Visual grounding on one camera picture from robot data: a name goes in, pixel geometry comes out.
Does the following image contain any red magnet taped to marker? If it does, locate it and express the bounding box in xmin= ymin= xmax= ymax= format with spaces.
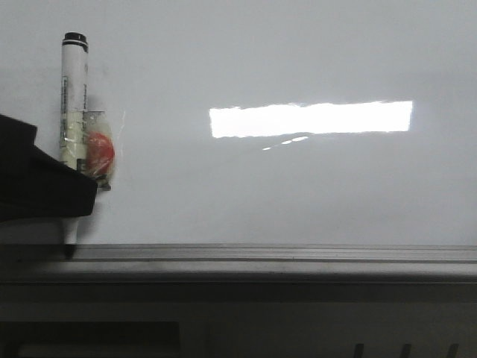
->
xmin=81 ymin=110 xmax=116 ymax=191

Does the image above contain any white whiteboard marker black tip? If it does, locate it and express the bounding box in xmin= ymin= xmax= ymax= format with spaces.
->
xmin=58 ymin=32 xmax=89 ymax=260

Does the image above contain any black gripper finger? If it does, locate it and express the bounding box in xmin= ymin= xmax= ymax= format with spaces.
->
xmin=1 ymin=115 xmax=97 ymax=222

